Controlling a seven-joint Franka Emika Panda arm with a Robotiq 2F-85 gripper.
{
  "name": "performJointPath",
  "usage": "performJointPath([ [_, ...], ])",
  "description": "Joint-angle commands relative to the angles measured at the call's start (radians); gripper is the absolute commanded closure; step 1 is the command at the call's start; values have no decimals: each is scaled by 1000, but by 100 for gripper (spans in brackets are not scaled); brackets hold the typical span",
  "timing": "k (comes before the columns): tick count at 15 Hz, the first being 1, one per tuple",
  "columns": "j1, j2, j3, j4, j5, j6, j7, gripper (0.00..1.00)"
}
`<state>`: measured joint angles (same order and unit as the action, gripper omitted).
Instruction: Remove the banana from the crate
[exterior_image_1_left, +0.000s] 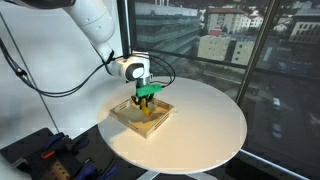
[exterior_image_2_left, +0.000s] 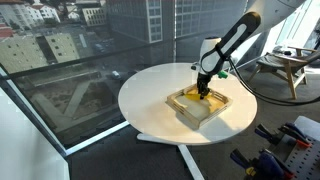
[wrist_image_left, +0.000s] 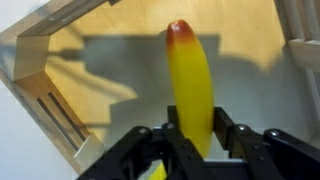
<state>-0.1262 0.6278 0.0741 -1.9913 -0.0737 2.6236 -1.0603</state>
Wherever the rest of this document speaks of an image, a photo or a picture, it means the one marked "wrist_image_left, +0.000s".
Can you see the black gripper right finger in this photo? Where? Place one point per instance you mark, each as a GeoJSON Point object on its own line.
{"type": "Point", "coordinates": [246, 150]}

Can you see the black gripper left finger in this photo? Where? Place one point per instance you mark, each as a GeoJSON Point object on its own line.
{"type": "Point", "coordinates": [180, 146]}

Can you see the yellow toy banana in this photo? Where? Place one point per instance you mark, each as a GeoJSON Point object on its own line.
{"type": "Point", "coordinates": [190, 83]}

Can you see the shallow wooden crate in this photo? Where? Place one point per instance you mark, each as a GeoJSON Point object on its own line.
{"type": "Point", "coordinates": [133, 20]}

